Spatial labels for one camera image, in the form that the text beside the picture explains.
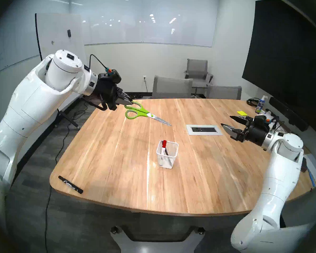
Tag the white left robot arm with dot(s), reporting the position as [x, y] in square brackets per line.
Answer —
[29, 102]

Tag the yellow sticky note pad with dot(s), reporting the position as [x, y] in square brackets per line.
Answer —
[242, 113]

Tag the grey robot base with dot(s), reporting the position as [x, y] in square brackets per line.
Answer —
[158, 246]

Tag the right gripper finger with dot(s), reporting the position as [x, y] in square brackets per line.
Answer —
[242, 119]
[233, 133]

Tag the blue ballpoint pen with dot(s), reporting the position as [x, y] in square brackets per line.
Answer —
[166, 151]

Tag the silver table power outlet panel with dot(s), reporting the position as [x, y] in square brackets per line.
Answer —
[189, 130]

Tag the blue stick tool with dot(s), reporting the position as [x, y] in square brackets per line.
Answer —
[311, 177]

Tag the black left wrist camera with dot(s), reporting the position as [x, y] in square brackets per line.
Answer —
[113, 76]

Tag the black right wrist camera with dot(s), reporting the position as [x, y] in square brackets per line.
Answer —
[260, 120]

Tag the large black wall screen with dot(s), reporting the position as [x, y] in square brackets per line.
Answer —
[284, 57]

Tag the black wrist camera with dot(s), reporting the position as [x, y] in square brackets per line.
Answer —
[113, 76]
[260, 120]

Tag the black video sound bar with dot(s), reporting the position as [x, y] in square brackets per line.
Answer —
[288, 113]

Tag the grey mesh office chair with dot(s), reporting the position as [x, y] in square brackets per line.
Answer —
[172, 87]
[223, 93]

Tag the wide glass wall whiteboard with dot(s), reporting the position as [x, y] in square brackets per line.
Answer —
[147, 23]

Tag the wall whiteboard with blue writing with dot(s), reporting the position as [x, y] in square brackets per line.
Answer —
[15, 39]

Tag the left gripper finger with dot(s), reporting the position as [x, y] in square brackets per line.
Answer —
[123, 101]
[125, 94]

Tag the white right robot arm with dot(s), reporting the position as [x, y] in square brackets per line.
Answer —
[279, 181]

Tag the black permanent marker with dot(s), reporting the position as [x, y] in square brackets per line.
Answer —
[71, 185]

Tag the red capped whiteboard marker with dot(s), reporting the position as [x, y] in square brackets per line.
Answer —
[164, 143]

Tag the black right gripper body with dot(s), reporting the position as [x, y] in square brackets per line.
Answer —
[255, 135]

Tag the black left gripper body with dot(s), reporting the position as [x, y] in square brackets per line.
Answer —
[106, 93]

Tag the white mesh pen holder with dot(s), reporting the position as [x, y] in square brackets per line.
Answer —
[171, 163]

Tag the small black whiteboard eraser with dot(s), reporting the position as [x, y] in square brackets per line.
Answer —
[69, 33]

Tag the grey office chair with armrests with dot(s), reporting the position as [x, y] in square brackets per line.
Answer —
[197, 66]

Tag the white paper sheet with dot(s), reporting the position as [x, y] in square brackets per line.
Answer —
[314, 168]

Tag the whiteboard cleaner spray bottle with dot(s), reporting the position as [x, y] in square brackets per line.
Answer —
[260, 106]

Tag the rolling white whiteboard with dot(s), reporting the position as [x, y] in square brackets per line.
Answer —
[60, 31]

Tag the yellow and black pad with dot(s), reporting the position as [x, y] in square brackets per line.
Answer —
[304, 166]

